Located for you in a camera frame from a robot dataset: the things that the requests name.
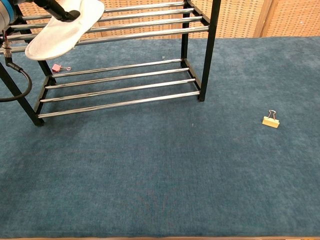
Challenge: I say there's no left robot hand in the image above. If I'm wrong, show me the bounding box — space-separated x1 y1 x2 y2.
33 0 82 23

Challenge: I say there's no white slipper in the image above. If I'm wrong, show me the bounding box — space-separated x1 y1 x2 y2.
24 0 106 61

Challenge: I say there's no black chrome-bar shoe rack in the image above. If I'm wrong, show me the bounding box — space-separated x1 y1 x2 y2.
0 0 222 127

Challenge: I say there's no pink binder clip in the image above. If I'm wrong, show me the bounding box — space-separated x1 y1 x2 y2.
51 63 73 74

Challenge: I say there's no woven bamboo folding screen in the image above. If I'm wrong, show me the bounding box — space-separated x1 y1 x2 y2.
17 0 320 45

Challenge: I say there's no blue carpet table cover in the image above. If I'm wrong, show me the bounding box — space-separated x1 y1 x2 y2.
0 36 320 239

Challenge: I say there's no yellow binder clip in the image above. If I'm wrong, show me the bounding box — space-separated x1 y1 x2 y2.
261 109 281 129

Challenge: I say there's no black arm cable with connector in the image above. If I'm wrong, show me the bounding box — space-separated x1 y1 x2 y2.
0 29 34 103

